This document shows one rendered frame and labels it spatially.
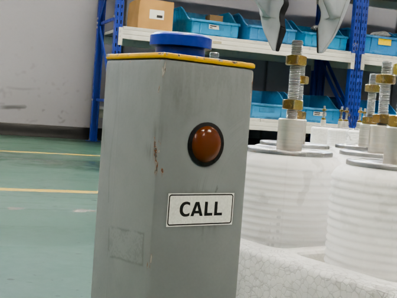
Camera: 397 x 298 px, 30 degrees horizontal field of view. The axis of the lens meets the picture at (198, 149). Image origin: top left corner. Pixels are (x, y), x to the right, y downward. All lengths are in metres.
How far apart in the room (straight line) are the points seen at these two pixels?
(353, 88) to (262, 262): 5.03
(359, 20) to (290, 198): 5.03
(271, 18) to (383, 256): 0.24
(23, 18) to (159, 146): 5.14
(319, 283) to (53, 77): 5.10
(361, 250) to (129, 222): 0.17
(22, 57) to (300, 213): 4.99
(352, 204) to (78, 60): 5.11
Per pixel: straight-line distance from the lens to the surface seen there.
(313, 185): 0.61
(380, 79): 0.73
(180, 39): 0.46
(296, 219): 0.61
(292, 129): 0.64
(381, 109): 0.73
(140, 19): 5.00
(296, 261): 0.54
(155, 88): 0.44
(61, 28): 5.59
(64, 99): 5.57
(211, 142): 0.45
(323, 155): 0.62
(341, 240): 0.54
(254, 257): 0.56
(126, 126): 0.46
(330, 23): 0.64
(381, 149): 0.72
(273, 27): 0.65
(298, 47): 0.64
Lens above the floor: 0.28
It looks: 3 degrees down
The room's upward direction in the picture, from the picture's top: 4 degrees clockwise
